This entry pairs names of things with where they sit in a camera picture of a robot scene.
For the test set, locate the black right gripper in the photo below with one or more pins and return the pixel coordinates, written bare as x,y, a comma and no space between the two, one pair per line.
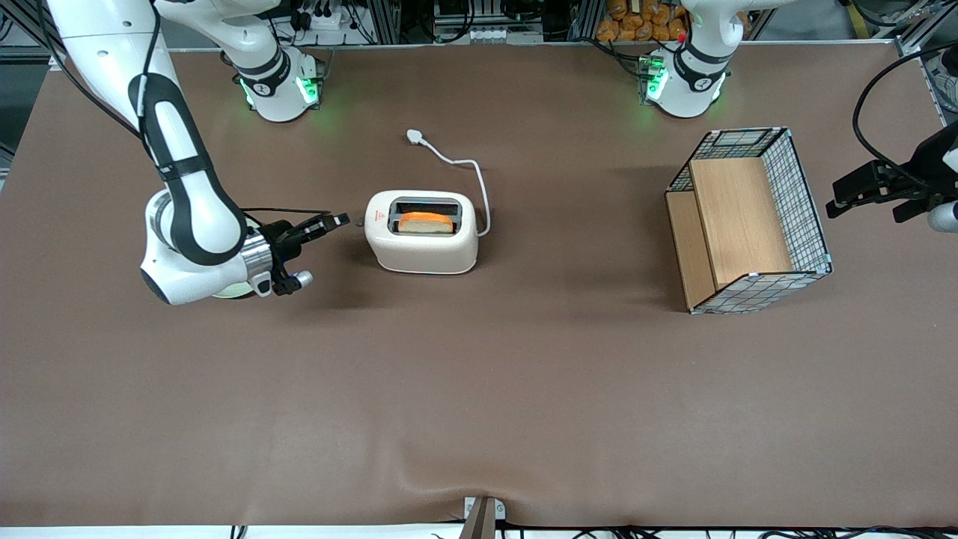
283,235

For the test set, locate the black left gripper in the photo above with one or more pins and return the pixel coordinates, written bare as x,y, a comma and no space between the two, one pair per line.
925,166

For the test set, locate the white two-slot toaster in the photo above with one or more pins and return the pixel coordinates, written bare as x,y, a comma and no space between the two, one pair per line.
423,251

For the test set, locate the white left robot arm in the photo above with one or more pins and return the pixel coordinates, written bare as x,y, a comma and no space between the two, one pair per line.
692,75

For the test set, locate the toast bread slice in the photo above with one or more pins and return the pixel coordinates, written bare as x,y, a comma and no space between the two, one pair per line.
425,223

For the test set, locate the pale green plate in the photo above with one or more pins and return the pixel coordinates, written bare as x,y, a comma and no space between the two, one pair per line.
238,293

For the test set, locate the white power strip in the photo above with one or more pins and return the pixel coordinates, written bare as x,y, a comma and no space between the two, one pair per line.
325,16

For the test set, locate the brown table cover cloth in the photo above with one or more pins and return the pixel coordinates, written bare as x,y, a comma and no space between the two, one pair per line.
479,389

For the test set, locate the bag of bread rolls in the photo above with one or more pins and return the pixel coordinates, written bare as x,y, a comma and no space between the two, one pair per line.
636,22

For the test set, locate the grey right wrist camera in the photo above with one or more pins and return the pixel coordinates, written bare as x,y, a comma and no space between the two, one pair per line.
296,281

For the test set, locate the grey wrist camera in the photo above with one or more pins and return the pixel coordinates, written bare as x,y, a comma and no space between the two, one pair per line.
944,217
296,281

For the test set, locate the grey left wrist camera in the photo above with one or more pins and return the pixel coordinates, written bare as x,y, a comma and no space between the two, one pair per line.
944,217

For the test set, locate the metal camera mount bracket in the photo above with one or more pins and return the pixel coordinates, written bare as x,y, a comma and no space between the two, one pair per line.
483,516

